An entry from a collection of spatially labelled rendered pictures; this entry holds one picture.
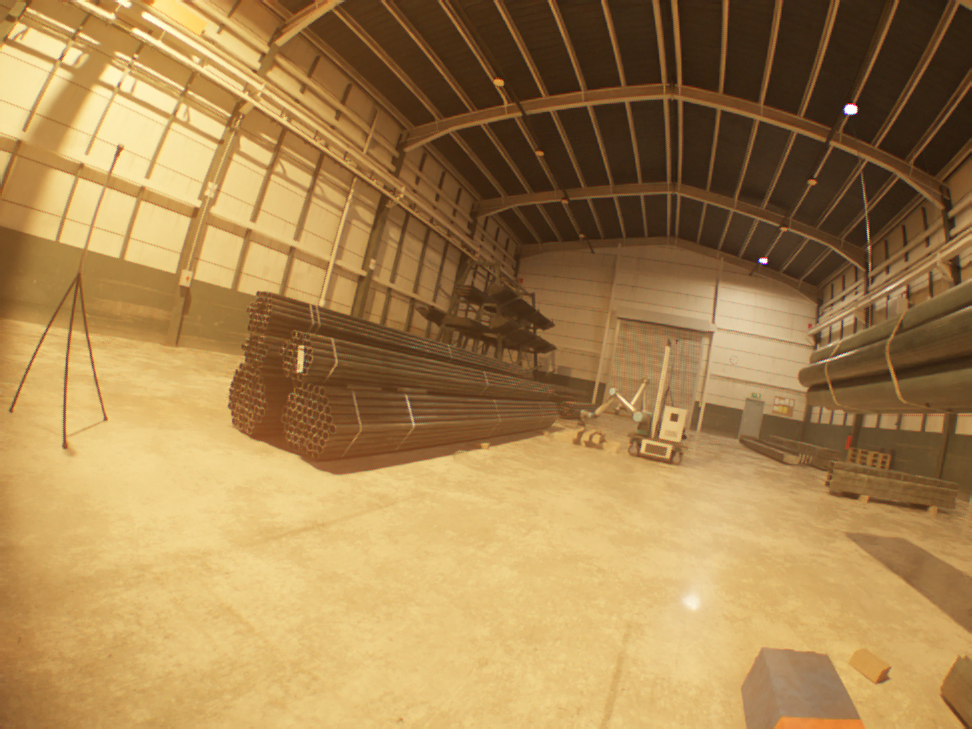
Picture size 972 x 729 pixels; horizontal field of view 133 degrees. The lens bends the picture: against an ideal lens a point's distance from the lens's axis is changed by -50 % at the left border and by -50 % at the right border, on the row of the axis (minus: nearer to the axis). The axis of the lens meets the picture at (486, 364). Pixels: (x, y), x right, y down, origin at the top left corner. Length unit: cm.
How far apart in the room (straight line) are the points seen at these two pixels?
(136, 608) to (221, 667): 31
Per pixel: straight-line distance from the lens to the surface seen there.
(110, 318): 933
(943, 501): 807
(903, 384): 214
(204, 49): 1020
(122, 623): 125
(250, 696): 106
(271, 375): 312
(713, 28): 1178
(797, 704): 121
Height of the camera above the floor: 79
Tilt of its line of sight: 1 degrees up
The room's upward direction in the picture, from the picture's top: 11 degrees clockwise
